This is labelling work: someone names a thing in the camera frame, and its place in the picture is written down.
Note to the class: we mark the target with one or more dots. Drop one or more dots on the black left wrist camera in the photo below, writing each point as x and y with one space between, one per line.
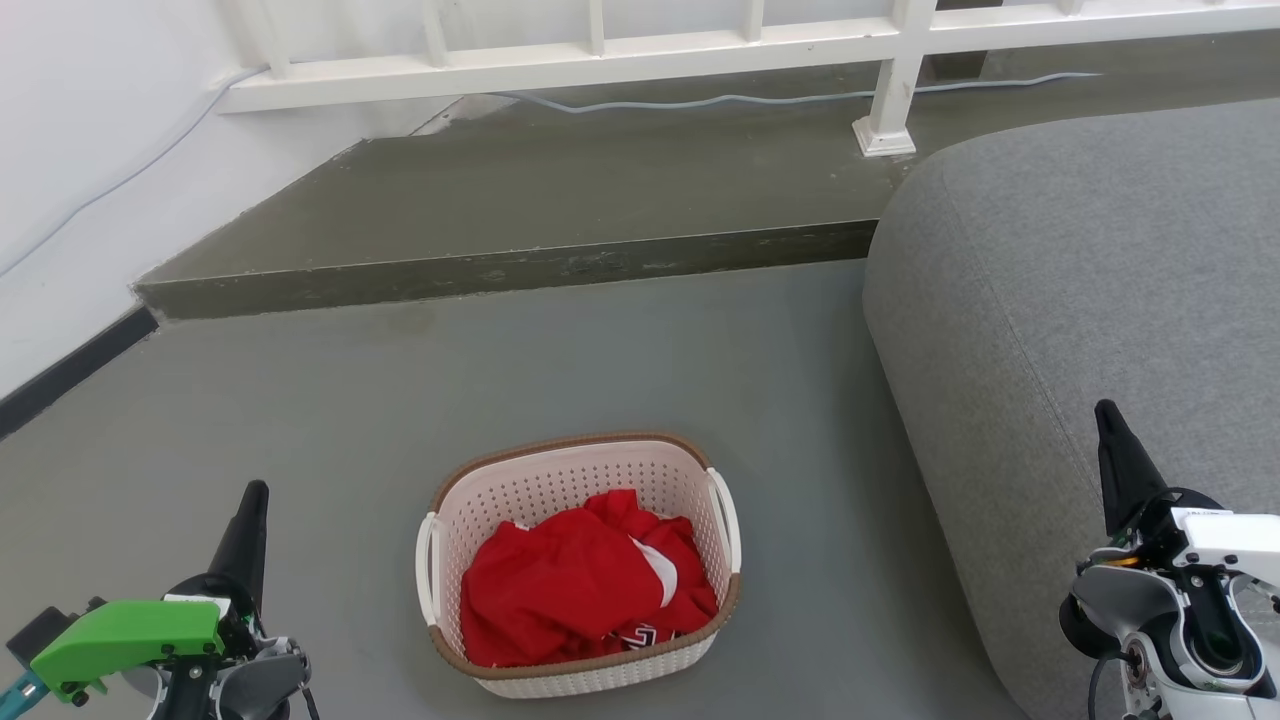
40 630

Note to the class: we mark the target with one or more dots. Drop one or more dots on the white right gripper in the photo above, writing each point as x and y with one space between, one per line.
1230 540

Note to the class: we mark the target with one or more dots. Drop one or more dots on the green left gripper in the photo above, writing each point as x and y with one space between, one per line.
140 635

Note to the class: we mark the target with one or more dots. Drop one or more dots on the red clothing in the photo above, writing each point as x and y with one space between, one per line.
560 590

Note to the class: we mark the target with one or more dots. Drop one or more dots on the grey fabric sofa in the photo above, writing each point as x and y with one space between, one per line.
1080 300

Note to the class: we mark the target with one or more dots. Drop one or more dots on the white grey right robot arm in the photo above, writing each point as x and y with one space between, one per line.
1120 600

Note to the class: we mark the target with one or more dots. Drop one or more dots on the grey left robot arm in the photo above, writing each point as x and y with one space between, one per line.
255 685

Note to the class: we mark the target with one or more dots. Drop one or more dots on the white plastic laundry basket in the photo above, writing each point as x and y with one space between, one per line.
560 470

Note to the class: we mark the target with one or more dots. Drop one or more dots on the teal left camera plug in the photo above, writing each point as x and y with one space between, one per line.
18 695

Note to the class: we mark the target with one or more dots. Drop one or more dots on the white railing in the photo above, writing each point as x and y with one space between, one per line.
600 62

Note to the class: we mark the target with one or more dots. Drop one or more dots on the black baseboard strip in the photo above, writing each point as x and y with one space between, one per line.
70 370

